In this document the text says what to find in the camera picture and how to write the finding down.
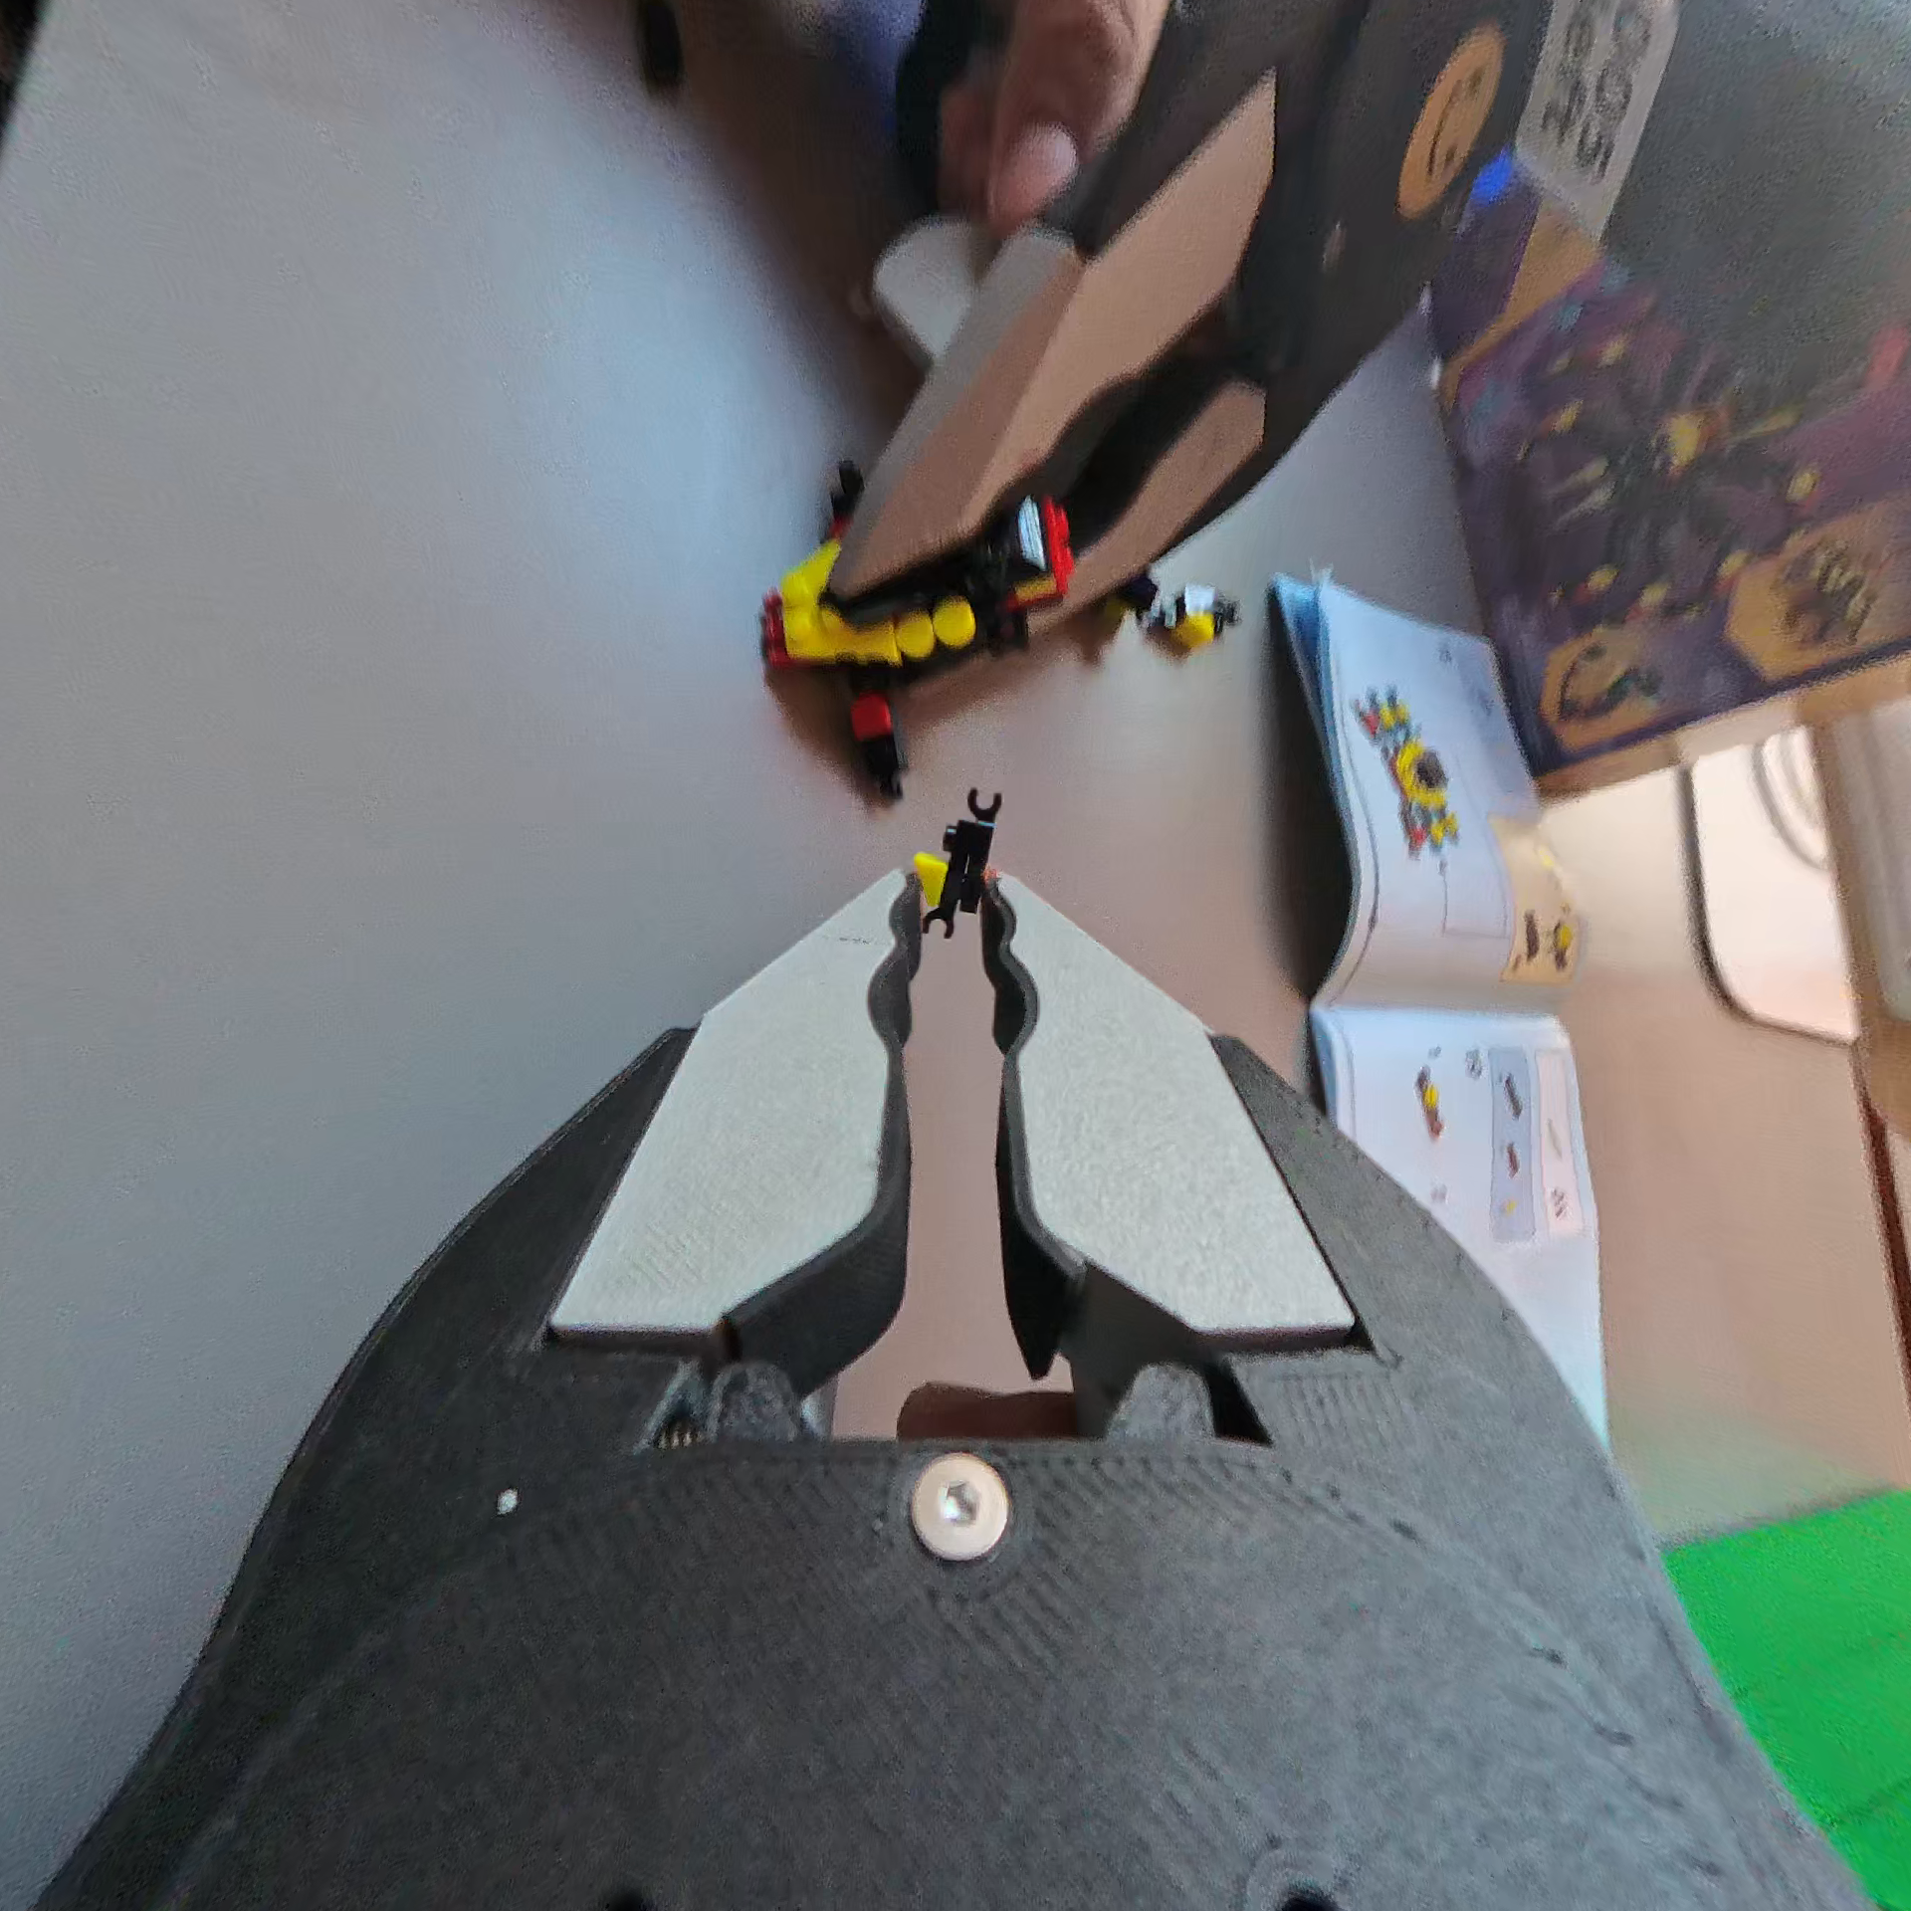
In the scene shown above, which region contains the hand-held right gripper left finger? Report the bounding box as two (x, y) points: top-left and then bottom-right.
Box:
(545, 870), (919, 1396)

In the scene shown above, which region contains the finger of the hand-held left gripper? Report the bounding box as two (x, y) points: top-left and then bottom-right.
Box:
(1065, 379), (1274, 602)
(825, 76), (1280, 602)

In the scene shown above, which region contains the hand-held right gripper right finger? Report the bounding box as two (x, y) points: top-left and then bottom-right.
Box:
(973, 873), (1361, 1385)

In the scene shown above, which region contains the yellow black red lego model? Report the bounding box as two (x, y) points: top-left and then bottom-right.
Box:
(758, 459), (1081, 803)

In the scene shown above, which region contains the lego instruction booklet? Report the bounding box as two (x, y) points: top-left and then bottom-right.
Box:
(1269, 567), (1617, 1454)

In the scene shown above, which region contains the lego set box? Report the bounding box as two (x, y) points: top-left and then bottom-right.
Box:
(1423, 151), (1911, 795)

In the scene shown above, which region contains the person's left hand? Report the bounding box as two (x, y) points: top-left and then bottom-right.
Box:
(933, 0), (1184, 236)

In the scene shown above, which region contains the white board base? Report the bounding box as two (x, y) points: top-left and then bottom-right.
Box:
(1683, 700), (1911, 1047)

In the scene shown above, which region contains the green plastic bin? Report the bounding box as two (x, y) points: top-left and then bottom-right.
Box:
(1660, 1490), (1911, 1911)

